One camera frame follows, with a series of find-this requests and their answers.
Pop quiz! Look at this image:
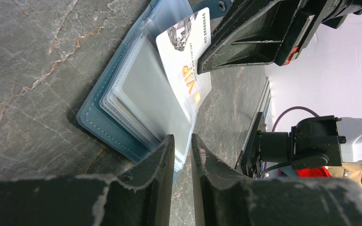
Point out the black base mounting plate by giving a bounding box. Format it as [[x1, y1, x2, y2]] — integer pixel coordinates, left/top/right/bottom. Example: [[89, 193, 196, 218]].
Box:
[[234, 112, 265, 178]]

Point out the white VIP credit card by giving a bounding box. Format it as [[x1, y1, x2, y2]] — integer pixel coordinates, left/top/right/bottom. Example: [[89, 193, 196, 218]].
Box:
[[156, 8, 212, 120]]

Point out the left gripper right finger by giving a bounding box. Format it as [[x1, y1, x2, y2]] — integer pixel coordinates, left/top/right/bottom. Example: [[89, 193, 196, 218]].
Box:
[[191, 134, 362, 226]]

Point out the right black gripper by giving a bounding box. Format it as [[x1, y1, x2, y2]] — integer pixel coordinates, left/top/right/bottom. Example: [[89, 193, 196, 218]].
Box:
[[197, 0, 362, 73]]

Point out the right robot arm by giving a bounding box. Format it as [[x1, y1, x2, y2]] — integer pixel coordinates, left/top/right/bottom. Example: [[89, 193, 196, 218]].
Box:
[[198, 0, 362, 177]]

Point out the teal card holder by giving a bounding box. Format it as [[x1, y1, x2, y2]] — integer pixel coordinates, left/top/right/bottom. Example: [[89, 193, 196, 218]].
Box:
[[77, 0, 215, 171]]

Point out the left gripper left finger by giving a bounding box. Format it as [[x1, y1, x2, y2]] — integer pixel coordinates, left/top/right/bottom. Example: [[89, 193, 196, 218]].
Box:
[[0, 135, 175, 226]]

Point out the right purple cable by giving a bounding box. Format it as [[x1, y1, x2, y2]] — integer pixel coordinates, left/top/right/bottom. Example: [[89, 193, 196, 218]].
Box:
[[271, 106, 321, 133]]

